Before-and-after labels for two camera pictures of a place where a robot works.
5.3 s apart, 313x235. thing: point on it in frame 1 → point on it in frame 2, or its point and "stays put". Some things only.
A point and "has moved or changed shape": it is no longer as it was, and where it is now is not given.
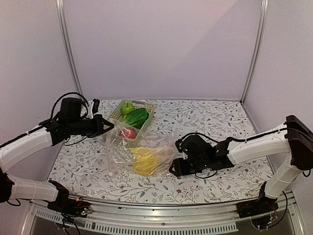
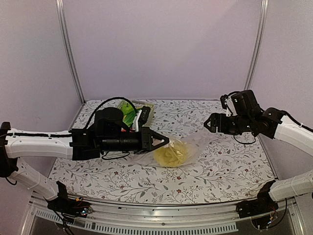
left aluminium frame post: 67,46 stays put
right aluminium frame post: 263,11 stays put
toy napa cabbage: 145,160 → 175,153
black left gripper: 99,120 → 146,134
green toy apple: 126,108 stays put
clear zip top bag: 128,152 has moved or changed shape
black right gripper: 179,169 → 214,117
